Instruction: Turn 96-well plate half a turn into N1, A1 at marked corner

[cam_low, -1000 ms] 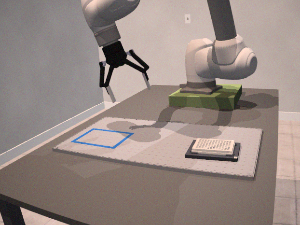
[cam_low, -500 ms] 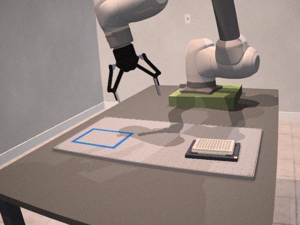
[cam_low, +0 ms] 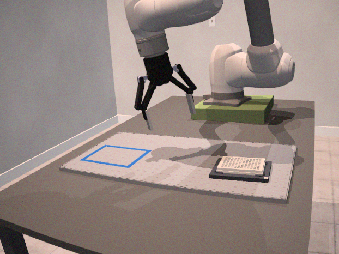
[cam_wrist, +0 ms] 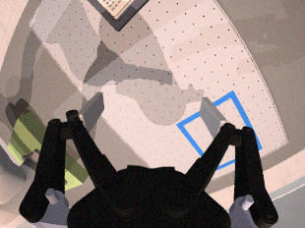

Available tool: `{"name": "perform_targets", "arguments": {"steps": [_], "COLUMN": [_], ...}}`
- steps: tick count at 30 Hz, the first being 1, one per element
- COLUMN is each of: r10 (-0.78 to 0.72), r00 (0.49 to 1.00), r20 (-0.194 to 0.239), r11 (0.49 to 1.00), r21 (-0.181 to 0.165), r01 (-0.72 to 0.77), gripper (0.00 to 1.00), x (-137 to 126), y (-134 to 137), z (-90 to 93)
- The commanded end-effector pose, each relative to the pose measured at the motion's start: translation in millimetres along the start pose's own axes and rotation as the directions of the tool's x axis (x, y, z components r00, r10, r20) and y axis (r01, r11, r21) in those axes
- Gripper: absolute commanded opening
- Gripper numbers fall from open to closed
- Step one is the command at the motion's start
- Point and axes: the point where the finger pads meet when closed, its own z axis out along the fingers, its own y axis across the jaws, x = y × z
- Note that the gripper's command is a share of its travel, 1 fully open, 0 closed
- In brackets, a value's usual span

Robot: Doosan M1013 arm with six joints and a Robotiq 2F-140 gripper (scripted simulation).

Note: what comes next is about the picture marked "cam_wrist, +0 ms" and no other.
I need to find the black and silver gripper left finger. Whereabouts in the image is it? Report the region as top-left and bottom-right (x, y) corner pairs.
(19, 91), (137, 228)

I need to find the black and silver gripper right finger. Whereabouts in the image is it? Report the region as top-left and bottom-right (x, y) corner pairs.
(164, 96), (278, 228)

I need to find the blue tape outline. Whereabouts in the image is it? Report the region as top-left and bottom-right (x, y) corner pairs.
(176, 91), (262, 170)

